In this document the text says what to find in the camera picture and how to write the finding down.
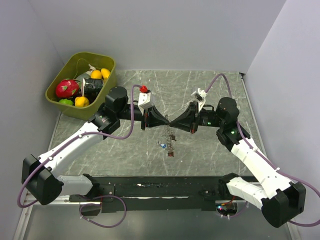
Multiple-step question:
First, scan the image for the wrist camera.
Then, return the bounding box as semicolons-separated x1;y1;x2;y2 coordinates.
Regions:
191;87;208;113
138;85;155;114

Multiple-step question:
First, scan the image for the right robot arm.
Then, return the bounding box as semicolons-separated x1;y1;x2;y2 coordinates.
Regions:
169;97;306;228

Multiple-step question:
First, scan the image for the red key tag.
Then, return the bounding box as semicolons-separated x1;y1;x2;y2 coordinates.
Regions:
167;151;174;157

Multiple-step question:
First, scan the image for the yellow lemon toy back left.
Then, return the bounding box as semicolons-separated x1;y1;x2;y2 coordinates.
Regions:
90;69;103;79

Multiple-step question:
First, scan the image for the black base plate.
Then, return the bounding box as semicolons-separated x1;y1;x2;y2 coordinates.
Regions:
69;176;240;213

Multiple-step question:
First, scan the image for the yellow lemon toy front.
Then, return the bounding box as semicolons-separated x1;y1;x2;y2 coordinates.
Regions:
74;96;90;108

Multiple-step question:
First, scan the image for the black wrapped cup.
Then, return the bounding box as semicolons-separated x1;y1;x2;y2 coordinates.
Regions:
81;78;104;97

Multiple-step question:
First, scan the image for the grey spray bottle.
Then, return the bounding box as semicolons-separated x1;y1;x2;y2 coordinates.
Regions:
75;64;96;82

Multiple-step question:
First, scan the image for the yellow lemon toy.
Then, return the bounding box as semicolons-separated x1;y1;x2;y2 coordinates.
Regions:
74;96;90;108
100;68;111;80
90;69;103;79

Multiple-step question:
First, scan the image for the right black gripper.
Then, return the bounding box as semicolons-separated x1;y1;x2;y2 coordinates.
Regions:
169;100;224;134

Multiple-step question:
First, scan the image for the olive green plastic bin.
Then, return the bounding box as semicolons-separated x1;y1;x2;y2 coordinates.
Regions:
45;52;117;120

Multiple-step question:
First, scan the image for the yellow lemon toy back right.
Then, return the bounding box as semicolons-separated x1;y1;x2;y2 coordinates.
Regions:
100;68;111;80

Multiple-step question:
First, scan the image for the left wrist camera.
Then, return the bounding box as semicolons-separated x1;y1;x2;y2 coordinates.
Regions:
138;85;155;114

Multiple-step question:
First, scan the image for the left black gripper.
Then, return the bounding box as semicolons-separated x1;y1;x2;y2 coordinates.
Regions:
116;104;169;131

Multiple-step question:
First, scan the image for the aluminium rail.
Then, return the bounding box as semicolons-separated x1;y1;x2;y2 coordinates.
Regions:
14;196;108;240

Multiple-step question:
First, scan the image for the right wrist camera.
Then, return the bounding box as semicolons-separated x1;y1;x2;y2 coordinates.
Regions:
191;87;208;113

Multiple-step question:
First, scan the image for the red dragon fruit toy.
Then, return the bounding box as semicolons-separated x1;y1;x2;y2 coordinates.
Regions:
55;79;80;99

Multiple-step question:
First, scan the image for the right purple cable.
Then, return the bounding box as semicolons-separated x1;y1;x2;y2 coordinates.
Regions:
203;73;320;227

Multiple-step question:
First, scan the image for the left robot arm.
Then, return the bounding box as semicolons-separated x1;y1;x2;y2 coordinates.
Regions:
21;85;170;205

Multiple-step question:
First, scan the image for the green lime toy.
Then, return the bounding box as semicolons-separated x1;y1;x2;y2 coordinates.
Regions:
58;98;74;106

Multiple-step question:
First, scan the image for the metal disc keyring organizer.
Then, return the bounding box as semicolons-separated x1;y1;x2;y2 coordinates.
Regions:
165;124;177;153

